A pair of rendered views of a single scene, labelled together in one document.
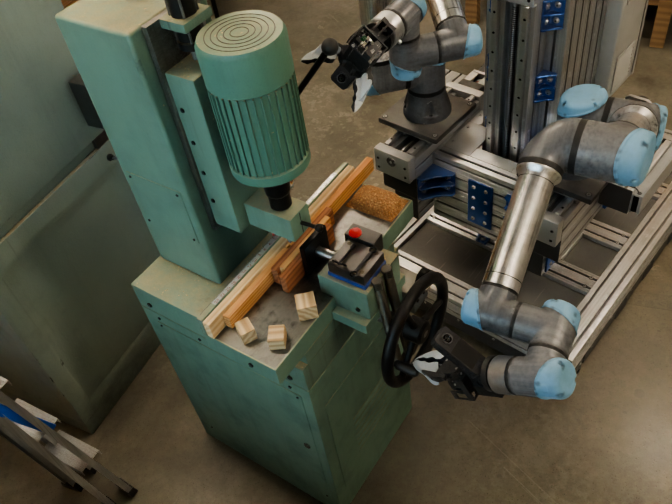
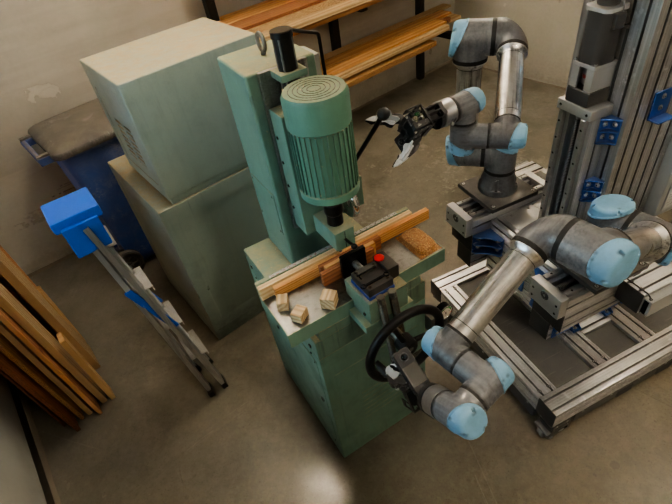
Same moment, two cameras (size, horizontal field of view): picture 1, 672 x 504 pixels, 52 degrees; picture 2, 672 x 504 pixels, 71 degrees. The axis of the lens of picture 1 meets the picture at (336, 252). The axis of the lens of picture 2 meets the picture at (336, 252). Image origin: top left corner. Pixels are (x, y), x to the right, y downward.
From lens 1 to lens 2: 40 cm
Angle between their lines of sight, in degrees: 18
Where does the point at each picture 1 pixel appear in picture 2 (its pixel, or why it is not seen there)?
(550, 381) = (458, 420)
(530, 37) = (583, 146)
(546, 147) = (535, 232)
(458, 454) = (444, 450)
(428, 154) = (487, 220)
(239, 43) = (307, 95)
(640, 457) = not seen: outside the picture
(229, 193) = (301, 204)
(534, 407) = (519, 440)
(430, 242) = not seen: hidden behind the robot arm
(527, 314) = (468, 360)
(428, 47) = (479, 133)
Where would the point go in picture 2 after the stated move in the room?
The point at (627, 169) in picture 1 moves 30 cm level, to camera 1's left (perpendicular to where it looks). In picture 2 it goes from (598, 270) to (459, 255)
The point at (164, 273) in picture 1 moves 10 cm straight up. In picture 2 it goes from (266, 249) to (260, 229)
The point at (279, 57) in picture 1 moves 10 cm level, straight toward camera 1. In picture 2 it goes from (332, 111) to (321, 132)
